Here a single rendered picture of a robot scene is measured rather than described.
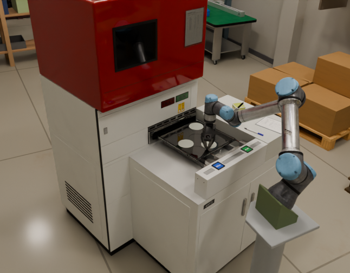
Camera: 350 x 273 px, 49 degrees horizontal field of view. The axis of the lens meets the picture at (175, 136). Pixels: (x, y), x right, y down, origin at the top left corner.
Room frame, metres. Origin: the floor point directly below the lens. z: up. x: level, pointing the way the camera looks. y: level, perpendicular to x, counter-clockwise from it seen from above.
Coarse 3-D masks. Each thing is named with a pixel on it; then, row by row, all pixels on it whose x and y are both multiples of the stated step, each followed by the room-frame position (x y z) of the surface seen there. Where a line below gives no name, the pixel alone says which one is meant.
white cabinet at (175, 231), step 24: (144, 168) 1.95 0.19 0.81; (264, 168) 2.04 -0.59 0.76; (144, 192) 1.95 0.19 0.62; (168, 192) 1.78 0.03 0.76; (240, 192) 1.87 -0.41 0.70; (144, 216) 1.95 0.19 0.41; (168, 216) 1.78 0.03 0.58; (192, 216) 1.64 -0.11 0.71; (216, 216) 1.73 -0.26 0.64; (240, 216) 1.90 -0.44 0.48; (144, 240) 1.96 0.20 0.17; (168, 240) 1.78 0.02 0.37; (192, 240) 1.63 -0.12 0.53; (216, 240) 1.74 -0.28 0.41; (240, 240) 1.93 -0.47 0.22; (168, 264) 1.77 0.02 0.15; (192, 264) 1.62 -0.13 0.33; (216, 264) 1.76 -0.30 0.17
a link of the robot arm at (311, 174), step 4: (304, 164) 1.58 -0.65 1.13; (308, 164) 1.58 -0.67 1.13; (308, 168) 1.56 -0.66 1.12; (312, 168) 1.57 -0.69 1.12; (308, 172) 1.54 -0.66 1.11; (312, 172) 1.55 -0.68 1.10; (308, 176) 1.54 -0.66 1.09; (312, 176) 1.55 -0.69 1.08; (304, 180) 1.51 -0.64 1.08; (308, 180) 1.54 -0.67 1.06; (312, 180) 1.57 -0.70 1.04; (292, 184) 1.53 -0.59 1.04; (296, 184) 1.52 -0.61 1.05; (300, 184) 1.52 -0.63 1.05; (304, 184) 1.53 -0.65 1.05; (308, 184) 1.55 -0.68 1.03; (296, 188) 1.52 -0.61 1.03; (300, 188) 1.52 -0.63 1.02; (304, 188) 1.54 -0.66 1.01; (300, 192) 1.53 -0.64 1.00
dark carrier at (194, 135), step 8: (184, 128) 2.30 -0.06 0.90; (160, 136) 2.19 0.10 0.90; (168, 136) 2.19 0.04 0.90; (176, 136) 2.19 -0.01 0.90; (184, 136) 2.19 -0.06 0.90; (192, 136) 2.20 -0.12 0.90; (216, 136) 2.21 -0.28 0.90; (224, 136) 2.21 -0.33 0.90; (176, 144) 2.10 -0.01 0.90; (200, 144) 2.11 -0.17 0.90; (192, 152) 2.01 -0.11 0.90; (200, 152) 2.01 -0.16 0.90; (208, 152) 2.01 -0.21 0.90
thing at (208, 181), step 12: (252, 144) 2.03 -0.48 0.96; (264, 144) 2.03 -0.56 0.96; (228, 156) 1.89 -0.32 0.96; (240, 156) 1.89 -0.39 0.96; (252, 156) 1.93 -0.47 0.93; (264, 156) 2.03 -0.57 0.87; (204, 168) 1.76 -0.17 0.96; (228, 168) 1.77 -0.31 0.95; (240, 168) 1.85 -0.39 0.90; (252, 168) 1.95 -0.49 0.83; (204, 180) 1.67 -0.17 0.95; (216, 180) 1.71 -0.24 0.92; (228, 180) 1.78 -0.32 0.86; (204, 192) 1.66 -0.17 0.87; (216, 192) 1.71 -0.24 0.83
